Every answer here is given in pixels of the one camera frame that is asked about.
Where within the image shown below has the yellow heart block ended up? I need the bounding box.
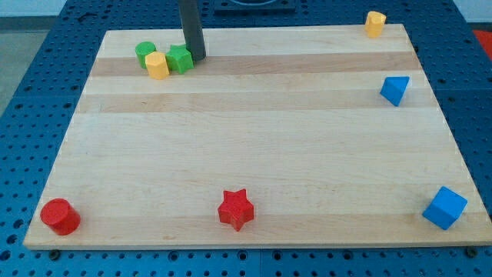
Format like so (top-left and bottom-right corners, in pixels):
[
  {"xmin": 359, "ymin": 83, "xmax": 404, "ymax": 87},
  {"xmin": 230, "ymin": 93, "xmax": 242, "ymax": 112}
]
[{"xmin": 364, "ymin": 11, "xmax": 387, "ymax": 38}]

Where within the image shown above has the blue cube block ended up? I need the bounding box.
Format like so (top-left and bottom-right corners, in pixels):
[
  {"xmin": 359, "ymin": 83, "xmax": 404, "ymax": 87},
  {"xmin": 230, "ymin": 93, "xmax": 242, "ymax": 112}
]
[{"xmin": 422, "ymin": 186, "xmax": 468, "ymax": 230}]

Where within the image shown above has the yellow hexagon block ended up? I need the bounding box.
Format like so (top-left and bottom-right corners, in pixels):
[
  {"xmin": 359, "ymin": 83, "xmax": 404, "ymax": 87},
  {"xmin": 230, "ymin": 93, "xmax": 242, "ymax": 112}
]
[{"xmin": 145, "ymin": 52, "xmax": 170, "ymax": 80}]

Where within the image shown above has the blue triangle block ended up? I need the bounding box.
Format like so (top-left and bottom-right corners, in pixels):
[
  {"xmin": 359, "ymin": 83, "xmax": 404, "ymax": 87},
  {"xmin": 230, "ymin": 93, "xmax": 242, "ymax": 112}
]
[{"xmin": 380, "ymin": 76, "xmax": 410, "ymax": 106}]

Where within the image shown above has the green star block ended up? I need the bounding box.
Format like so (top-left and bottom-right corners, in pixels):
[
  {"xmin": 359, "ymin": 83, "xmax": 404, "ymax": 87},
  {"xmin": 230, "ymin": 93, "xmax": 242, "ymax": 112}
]
[{"xmin": 165, "ymin": 45, "xmax": 194, "ymax": 74}]

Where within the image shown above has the red cylinder block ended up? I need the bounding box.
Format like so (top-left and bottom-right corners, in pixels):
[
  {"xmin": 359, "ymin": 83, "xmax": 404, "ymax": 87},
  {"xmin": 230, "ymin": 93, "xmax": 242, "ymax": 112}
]
[{"xmin": 40, "ymin": 199, "xmax": 81, "ymax": 235}]

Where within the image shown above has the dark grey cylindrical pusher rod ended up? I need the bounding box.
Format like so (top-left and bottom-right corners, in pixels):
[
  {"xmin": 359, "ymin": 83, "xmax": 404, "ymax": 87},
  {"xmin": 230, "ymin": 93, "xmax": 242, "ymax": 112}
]
[{"xmin": 178, "ymin": 0, "xmax": 206, "ymax": 62}]

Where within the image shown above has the light wooden board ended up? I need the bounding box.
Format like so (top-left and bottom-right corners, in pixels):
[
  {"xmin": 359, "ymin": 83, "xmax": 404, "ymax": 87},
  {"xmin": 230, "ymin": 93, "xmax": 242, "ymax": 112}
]
[{"xmin": 24, "ymin": 24, "xmax": 491, "ymax": 250}]

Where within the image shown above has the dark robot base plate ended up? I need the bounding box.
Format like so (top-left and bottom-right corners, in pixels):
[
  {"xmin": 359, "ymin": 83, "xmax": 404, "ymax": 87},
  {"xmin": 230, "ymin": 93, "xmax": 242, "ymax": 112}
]
[{"xmin": 211, "ymin": 0, "xmax": 297, "ymax": 15}]

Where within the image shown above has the red star block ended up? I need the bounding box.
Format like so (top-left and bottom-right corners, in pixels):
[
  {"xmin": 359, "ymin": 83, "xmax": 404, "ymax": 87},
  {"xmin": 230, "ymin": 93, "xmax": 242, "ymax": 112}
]
[{"xmin": 218, "ymin": 189, "xmax": 254, "ymax": 232}]

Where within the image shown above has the green cylinder block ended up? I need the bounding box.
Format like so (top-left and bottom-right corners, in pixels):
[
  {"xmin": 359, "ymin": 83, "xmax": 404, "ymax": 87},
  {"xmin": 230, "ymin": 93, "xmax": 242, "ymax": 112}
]
[{"xmin": 135, "ymin": 42, "xmax": 156, "ymax": 69}]

